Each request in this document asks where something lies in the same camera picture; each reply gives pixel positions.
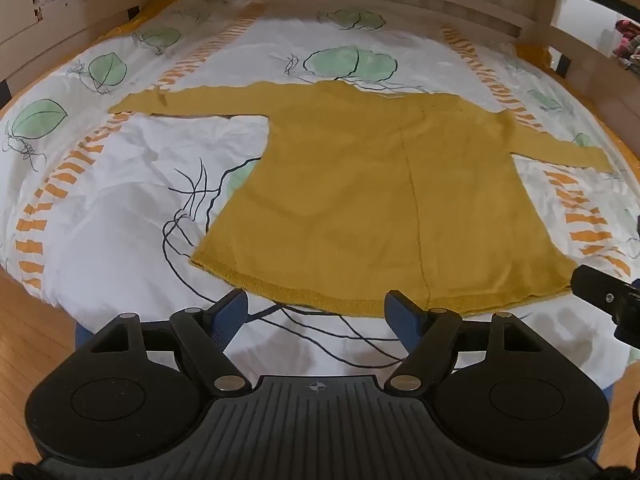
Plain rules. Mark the mustard yellow knit sweater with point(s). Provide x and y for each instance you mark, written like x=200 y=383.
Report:
x=358 y=193

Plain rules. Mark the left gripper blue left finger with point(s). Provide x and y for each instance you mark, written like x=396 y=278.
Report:
x=202 y=337

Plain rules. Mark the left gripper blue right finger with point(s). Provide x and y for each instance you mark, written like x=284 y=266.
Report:
x=429 y=338

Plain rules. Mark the pile of colourful clothes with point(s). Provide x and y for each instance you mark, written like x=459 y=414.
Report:
x=628 y=49

